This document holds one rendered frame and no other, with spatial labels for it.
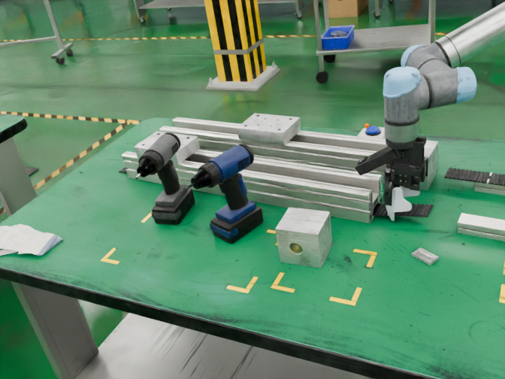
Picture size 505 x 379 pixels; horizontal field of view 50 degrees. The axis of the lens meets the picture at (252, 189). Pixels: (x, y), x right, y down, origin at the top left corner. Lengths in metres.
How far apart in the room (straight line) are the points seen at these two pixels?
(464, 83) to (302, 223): 0.45
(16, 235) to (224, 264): 0.62
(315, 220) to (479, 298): 0.37
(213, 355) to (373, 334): 0.88
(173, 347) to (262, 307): 0.81
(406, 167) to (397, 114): 0.13
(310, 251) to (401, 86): 0.40
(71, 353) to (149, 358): 0.25
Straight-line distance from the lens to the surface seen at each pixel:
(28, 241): 1.59
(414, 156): 1.26
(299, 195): 1.40
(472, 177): 1.48
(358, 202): 1.33
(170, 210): 1.44
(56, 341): 1.86
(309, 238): 1.19
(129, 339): 2.01
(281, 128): 1.59
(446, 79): 1.23
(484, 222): 1.33
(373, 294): 1.16
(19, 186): 2.70
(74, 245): 1.52
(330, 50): 4.41
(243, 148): 1.30
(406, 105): 1.20
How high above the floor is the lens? 1.56
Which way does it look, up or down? 30 degrees down
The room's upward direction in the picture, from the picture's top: 10 degrees counter-clockwise
